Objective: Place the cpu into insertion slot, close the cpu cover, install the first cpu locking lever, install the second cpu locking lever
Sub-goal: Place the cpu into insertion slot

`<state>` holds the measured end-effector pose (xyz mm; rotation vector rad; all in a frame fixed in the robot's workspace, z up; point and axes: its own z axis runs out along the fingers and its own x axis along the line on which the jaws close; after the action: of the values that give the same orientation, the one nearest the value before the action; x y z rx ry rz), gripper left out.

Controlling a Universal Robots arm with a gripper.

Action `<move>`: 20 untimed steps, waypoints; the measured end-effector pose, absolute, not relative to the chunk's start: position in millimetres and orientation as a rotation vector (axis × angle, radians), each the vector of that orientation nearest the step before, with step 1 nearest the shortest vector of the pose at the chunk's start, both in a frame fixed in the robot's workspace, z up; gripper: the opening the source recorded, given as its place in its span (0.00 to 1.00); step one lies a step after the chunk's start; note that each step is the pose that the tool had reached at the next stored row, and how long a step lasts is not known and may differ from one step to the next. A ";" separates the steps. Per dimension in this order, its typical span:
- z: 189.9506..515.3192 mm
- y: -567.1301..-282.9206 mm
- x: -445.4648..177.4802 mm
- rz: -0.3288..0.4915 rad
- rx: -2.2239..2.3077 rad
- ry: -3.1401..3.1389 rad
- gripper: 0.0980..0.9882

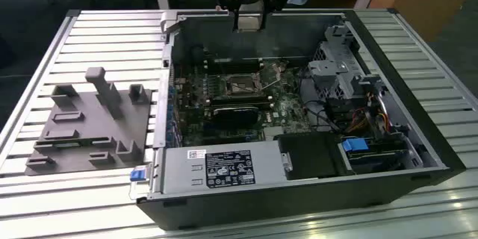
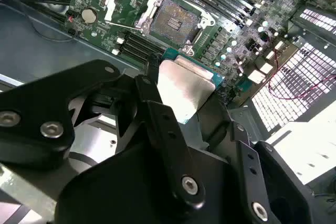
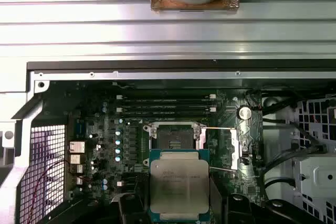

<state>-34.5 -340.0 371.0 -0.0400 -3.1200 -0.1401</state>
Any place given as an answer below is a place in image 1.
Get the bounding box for black PC case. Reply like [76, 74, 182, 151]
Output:
[136, 8, 468, 231]

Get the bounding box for silver power supply unit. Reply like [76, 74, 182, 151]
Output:
[148, 140, 291, 195]

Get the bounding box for green RAM stick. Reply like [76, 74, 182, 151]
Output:
[47, 142, 94, 148]

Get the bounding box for coloured power wire bundle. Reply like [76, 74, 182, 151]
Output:
[345, 90, 393, 139]

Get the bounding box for green motherboard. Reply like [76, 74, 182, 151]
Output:
[170, 57, 317, 149]

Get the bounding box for black graphics card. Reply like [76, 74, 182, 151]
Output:
[213, 105, 259, 128]

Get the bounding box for blue case latch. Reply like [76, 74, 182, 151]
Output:
[130, 167, 147, 183]

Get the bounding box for hard disk in blue carrier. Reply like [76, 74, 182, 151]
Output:
[338, 137, 410, 174]

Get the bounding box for grey parts rack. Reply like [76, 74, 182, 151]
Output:
[23, 67, 154, 177]

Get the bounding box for silver CPU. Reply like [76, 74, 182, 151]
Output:
[238, 14, 262, 32]

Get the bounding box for black cable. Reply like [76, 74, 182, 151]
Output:
[305, 99, 343, 133]

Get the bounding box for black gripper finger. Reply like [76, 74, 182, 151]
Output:
[231, 9, 242, 32]
[261, 0, 271, 31]

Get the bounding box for metal drive cage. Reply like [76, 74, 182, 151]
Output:
[307, 25, 382, 100]

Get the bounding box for black drive bay cover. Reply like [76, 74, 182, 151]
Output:
[274, 132, 354, 181]

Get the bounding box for silver chipset heatsink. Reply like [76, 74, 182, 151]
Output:
[263, 126, 285, 140]

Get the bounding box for CPU socket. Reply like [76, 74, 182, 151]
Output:
[223, 74, 263, 99]

